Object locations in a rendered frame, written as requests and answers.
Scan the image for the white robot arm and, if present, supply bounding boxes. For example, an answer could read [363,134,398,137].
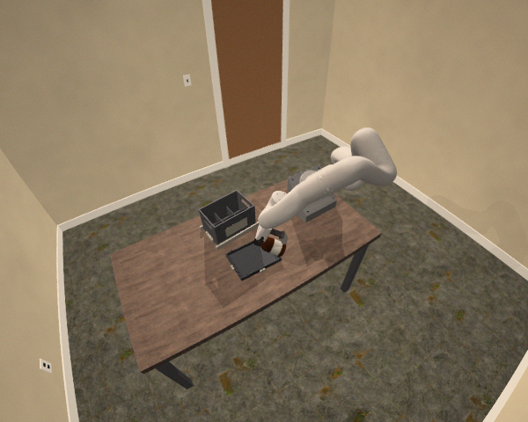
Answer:
[258,127,397,244]

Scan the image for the dark grey crate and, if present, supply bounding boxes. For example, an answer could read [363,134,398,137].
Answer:
[199,193,255,245]

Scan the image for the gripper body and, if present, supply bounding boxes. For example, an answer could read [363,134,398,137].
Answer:
[255,225,272,242]

